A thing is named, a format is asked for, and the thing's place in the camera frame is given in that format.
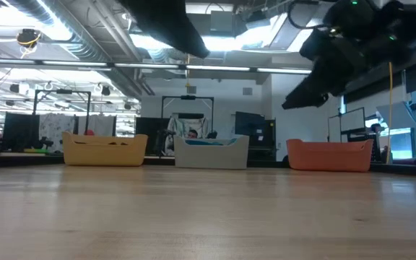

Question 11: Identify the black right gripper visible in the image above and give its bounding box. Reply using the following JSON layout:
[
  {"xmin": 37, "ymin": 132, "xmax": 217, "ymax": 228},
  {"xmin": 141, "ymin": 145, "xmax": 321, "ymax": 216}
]
[{"xmin": 281, "ymin": 37, "xmax": 371, "ymax": 111}]

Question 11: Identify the grey ceiling box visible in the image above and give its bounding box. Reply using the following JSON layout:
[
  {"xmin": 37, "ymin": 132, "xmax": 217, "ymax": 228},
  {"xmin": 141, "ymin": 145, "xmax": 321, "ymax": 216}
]
[{"xmin": 209, "ymin": 9, "xmax": 235, "ymax": 33}]

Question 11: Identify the orange plastic basket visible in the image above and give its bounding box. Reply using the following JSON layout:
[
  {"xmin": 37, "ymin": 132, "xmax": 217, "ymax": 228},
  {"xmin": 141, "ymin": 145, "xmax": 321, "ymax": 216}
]
[{"xmin": 286, "ymin": 138, "xmax": 374, "ymax": 172}]

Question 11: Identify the long ceiling light strip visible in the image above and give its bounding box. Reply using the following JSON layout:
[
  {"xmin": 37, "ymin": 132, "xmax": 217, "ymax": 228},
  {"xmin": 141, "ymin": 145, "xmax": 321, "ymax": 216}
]
[{"xmin": 0, "ymin": 57, "xmax": 313, "ymax": 75}]

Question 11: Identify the black cabinet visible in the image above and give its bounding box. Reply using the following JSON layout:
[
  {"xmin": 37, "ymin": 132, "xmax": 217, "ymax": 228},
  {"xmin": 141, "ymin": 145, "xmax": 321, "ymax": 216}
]
[{"xmin": 233, "ymin": 110, "xmax": 277, "ymax": 163}]

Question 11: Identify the white angled panel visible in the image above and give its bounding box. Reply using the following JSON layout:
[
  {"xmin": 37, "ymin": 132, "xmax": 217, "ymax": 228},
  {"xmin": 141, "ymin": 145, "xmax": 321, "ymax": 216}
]
[{"xmin": 376, "ymin": 100, "xmax": 416, "ymax": 130}]

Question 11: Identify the white hanging cloth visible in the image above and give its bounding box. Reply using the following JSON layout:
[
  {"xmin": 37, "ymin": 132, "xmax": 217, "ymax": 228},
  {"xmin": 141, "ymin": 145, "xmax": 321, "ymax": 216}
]
[
  {"xmin": 166, "ymin": 113, "xmax": 212, "ymax": 147},
  {"xmin": 38, "ymin": 113, "xmax": 76, "ymax": 152},
  {"xmin": 77, "ymin": 114, "xmax": 118, "ymax": 137}
]

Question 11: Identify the white plastic basket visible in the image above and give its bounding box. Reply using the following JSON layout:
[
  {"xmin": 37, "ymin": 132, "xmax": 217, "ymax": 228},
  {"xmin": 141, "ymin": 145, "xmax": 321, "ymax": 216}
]
[{"xmin": 173, "ymin": 134, "xmax": 251, "ymax": 170}]

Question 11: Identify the black ceiling device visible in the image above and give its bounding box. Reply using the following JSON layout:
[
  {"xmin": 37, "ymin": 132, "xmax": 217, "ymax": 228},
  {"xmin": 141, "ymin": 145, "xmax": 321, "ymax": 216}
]
[{"xmin": 15, "ymin": 27, "xmax": 43, "ymax": 51}]

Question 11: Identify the yellow plastic basket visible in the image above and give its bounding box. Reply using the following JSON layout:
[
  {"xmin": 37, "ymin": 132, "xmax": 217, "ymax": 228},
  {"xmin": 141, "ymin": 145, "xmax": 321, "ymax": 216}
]
[{"xmin": 61, "ymin": 131, "xmax": 149, "ymax": 168}]

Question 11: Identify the black panel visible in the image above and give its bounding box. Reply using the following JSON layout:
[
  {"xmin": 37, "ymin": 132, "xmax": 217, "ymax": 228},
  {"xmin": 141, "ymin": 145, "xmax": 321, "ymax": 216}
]
[{"xmin": 1, "ymin": 112, "xmax": 41, "ymax": 150}]

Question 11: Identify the bright green object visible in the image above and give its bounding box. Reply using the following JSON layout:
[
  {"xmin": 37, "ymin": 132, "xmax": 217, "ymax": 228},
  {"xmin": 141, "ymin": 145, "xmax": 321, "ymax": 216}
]
[{"xmin": 22, "ymin": 147, "xmax": 56, "ymax": 155}]

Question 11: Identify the black gantry frame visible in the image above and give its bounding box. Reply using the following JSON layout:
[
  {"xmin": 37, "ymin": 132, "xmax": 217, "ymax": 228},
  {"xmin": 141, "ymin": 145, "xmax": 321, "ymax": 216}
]
[
  {"xmin": 160, "ymin": 95, "xmax": 215, "ymax": 139},
  {"xmin": 32, "ymin": 89, "xmax": 92, "ymax": 137}
]

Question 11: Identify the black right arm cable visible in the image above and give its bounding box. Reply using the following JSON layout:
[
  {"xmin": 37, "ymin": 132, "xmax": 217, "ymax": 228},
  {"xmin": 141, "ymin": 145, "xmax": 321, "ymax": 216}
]
[{"xmin": 286, "ymin": 0, "xmax": 326, "ymax": 30}]

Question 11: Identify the yellow hanging cord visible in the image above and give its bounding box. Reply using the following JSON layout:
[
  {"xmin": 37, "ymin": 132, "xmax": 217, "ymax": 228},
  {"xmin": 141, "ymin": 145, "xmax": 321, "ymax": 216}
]
[{"xmin": 386, "ymin": 61, "xmax": 394, "ymax": 164}]

